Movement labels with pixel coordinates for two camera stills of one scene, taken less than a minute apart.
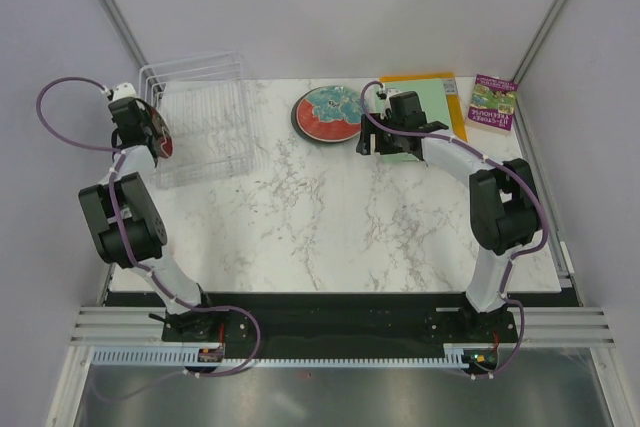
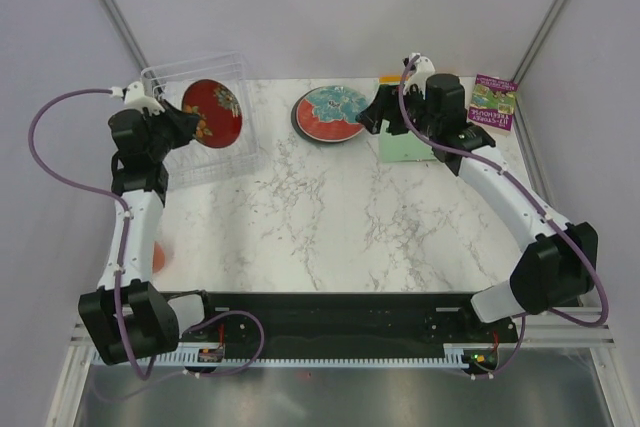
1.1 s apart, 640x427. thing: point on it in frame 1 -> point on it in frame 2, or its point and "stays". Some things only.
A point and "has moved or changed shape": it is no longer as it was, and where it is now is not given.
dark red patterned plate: (159, 131) has moved or changed shape
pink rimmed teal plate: (330, 113) stays
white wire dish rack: (204, 101) stays
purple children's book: (492, 103) stays
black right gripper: (364, 144) -> (386, 100)
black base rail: (338, 325) stays
